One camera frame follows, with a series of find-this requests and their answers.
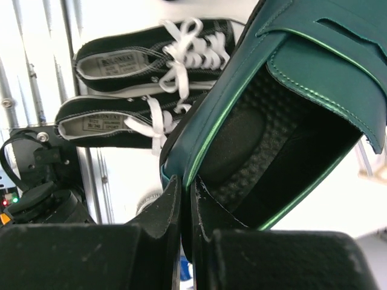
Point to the black canvas sneaker left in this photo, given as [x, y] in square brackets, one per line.
[173, 55]

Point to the black canvas sneaker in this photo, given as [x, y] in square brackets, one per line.
[173, 55]
[142, 121]

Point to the blue canvas sneaker lower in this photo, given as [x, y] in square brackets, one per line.
[186, 269]

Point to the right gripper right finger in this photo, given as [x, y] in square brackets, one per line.
[228, 255]

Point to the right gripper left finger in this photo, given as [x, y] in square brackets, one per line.
[141, 254]

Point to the black canvas sneaker right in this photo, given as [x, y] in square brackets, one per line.
[142, 121]

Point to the green loafer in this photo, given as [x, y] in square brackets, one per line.
[306, 80]

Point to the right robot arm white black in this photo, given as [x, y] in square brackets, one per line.
[50, 198]

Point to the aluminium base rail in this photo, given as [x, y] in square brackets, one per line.
[38, 42]

